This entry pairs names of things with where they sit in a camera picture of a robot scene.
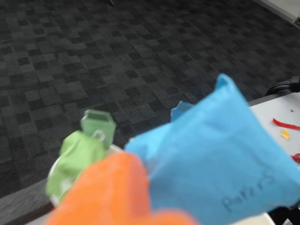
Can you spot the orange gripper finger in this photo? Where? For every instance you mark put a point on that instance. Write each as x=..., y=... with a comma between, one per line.
x=112, y=194

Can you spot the green paper ball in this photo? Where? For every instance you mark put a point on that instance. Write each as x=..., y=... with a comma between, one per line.
x=77, y=159

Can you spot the paper cup with green tag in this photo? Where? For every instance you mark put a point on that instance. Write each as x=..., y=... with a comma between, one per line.
x=52, y=173

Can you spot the black foam border strip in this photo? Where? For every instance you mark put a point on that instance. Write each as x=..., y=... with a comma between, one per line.
x=21, y=204

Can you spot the red crumpled scrap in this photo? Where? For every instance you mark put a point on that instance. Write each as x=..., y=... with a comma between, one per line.
x=296, y=158

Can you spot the blue paper ball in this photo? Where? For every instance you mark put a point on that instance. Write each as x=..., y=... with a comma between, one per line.
x=211, y=164

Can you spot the yellow paper scrap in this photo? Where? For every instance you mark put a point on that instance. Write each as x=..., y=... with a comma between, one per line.
x=285, y=134

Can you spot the green recycling bin tag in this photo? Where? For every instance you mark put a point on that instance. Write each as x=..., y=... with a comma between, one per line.
x=98, y=124

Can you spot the red plastic strip scrap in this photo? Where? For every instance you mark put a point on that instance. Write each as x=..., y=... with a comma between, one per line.
x=287, y=125

